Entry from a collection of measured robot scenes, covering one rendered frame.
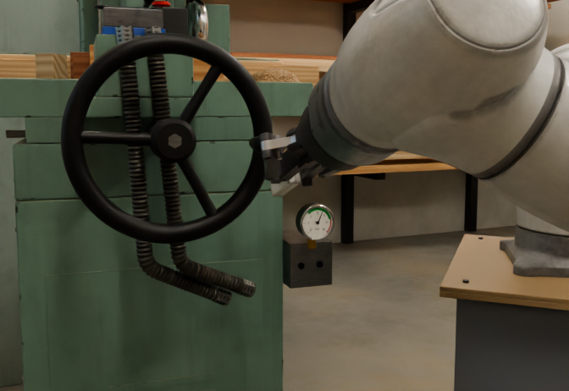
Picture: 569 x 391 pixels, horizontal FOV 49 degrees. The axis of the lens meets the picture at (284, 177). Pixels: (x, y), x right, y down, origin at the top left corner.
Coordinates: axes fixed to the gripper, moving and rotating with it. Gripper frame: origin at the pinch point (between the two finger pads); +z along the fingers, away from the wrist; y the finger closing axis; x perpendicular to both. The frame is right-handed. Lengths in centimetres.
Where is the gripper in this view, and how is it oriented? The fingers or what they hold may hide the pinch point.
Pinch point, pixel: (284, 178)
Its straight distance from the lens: 73.3
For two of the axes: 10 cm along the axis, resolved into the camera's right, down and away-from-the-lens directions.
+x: 1.1, 9.7, -2.3
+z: -2.9, 2.5, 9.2
